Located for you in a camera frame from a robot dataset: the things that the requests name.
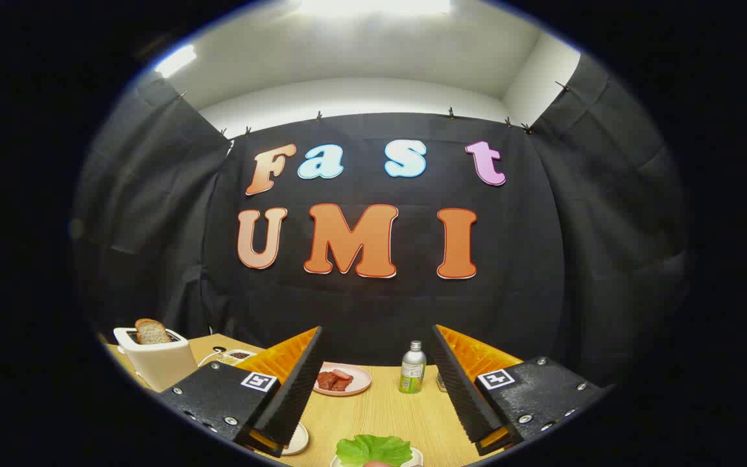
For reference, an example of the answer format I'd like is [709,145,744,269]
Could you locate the pink plate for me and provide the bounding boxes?
[313,362,372,397]

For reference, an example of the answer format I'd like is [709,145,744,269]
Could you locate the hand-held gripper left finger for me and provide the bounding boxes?
[160,326,325,458]

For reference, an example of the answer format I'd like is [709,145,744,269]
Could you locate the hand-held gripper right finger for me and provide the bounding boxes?
[430,324,610,457]

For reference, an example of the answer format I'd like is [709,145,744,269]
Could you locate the small ceiling light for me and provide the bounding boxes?
[155,44,197,78]

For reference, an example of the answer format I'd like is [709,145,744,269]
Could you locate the wide ceiling light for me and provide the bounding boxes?
[296,0,452,17]

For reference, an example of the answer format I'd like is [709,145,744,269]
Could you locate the white toaster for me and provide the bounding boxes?
[113,326,199,392]

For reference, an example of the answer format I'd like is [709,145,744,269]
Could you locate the green lettuce leaf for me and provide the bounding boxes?
[337,435,413,467]

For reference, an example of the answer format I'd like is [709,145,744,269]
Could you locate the brown meat pieces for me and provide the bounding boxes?
[317,370,352,392]

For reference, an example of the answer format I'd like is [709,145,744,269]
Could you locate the large round white plate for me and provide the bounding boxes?
[281,423,310,456]

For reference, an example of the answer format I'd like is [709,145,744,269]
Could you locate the small white oblong dish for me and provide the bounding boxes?
[330,446,424,467]

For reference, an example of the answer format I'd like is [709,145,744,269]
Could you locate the green label drink bottle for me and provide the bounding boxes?
[399,341,427,394]

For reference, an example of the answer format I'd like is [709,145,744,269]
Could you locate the brown crust bread slice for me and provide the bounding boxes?
[135,318,171,345]

